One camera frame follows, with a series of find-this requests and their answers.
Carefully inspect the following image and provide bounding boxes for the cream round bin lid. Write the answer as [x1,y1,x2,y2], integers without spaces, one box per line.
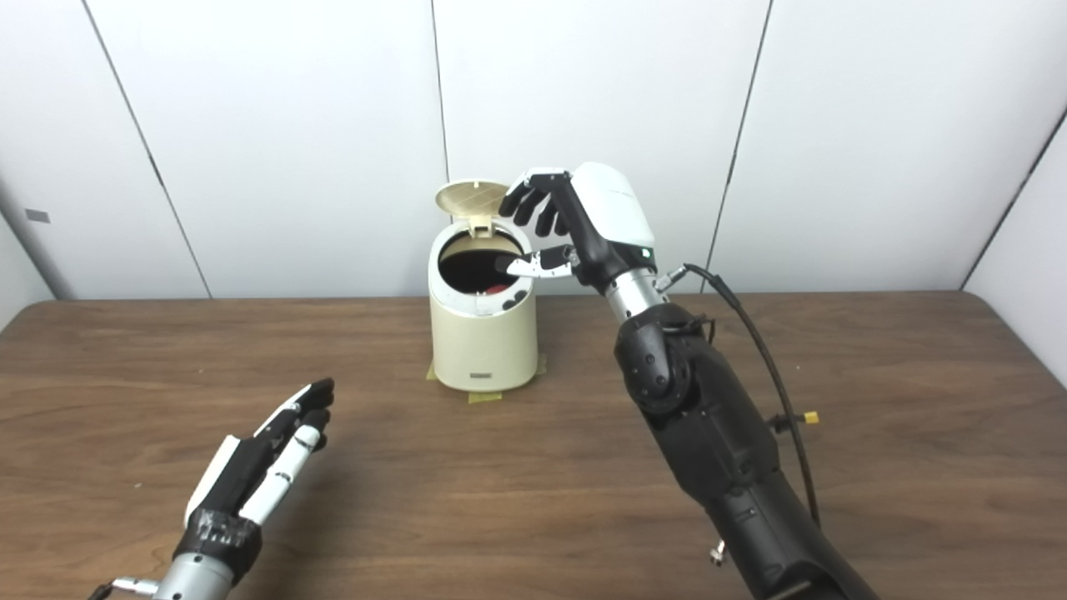
[434,179,511,238]

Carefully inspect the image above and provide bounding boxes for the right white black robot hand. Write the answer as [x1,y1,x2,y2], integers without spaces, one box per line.
[496,162,657,294]

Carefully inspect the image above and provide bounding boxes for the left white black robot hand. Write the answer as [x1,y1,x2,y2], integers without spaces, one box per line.
[173,377,336,584]

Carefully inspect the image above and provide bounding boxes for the cream-colored bin body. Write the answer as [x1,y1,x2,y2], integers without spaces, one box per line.
[428,218,539,393]

